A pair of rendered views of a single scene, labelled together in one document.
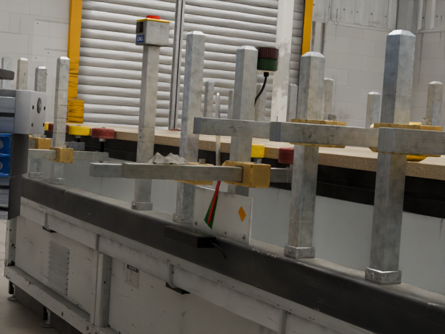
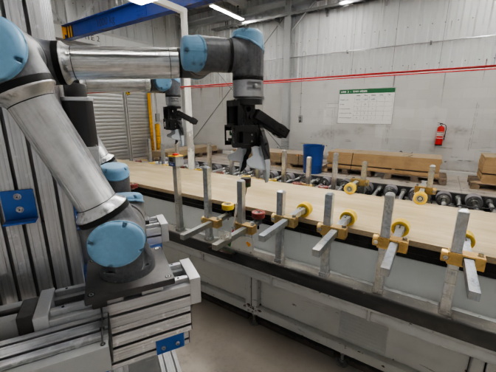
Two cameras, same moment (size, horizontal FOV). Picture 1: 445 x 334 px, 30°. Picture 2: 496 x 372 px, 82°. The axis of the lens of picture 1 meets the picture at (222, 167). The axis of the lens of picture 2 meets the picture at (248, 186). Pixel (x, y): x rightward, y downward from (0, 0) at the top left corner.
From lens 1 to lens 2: 94 cm
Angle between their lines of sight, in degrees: 29
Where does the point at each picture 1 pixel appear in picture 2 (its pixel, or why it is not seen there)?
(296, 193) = (278, 240)
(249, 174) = (251, 230)
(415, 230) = (311, 240)
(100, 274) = not seen: hidden behind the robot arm
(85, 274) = not seen: hidden behind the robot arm
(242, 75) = (241, 192)
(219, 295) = (233, 267)
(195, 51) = (208, 175)
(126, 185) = (149, 206)
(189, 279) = (214, 259)
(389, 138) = (386, 271)
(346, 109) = not seen: hidden behind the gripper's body
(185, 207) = (209, 234)
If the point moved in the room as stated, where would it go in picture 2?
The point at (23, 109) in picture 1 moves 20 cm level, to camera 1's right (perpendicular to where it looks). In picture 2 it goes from (164, 232) to (207, 224)
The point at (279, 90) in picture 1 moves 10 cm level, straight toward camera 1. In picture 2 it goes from (190, 149) to (193, 150)
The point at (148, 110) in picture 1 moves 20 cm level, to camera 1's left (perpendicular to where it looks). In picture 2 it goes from (178, 193) to (147, 196)
